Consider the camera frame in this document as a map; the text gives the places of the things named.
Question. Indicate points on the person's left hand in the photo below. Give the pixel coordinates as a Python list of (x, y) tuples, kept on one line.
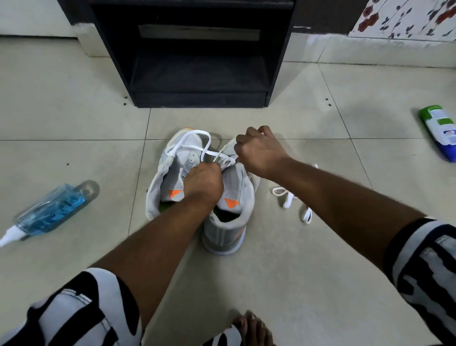
[(205, 183)]

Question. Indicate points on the black open shelf box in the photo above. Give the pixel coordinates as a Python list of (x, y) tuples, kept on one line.
[(199, 78)]

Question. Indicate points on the white floral patterned sheet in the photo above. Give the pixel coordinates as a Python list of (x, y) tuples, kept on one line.
[(406, 18)]

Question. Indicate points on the grey sneaker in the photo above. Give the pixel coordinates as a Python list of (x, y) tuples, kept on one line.
[(185, 142), (224, 235)]

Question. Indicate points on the person's left forearm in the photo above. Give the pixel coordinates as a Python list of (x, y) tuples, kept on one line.
[(153, 256)]

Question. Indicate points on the blue transparent bottle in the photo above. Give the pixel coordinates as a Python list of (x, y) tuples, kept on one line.
[(51, 210)]

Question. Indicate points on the white shoelace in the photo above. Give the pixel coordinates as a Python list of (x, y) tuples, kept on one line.
[(192, 132), (289, 199)]

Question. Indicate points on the dark brown wooden cabinet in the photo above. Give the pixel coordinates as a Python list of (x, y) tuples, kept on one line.
[(327, 14)]

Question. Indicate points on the green blue white bottle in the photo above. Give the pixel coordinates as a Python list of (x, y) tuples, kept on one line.
[(443, 130)]

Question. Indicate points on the person's right foot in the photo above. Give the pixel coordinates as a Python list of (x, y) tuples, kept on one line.
[(254, 331)]

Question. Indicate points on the person's right hand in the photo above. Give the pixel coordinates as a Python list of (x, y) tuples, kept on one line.
[(262, 153)]

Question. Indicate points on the zebra striped garment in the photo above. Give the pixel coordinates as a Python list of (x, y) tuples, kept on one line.
[(89, 310)]

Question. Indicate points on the person's right forearm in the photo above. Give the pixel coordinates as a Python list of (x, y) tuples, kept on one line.
[(356, 210)]

